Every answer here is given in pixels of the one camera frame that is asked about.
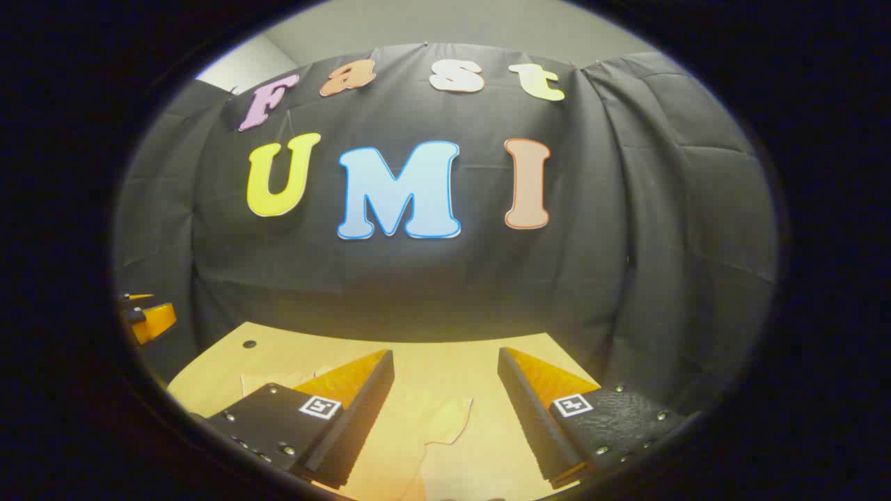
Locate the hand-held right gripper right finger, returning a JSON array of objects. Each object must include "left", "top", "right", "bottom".
[{"left": 497, "top": 347, "right": 690, "bottom": 490}]

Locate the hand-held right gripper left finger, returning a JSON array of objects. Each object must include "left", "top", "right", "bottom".
[{"left": 202, "top": 349, "right": 395, "bottom": 489}]

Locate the orange T-shirt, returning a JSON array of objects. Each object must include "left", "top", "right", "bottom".
[{"left": 240, "top": 365, "right": 474, "bottom": 501}]

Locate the black backdrop cloth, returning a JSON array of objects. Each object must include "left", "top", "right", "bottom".
[{"left": 113, "top": 42, "right": 779, "bottom": 418}]

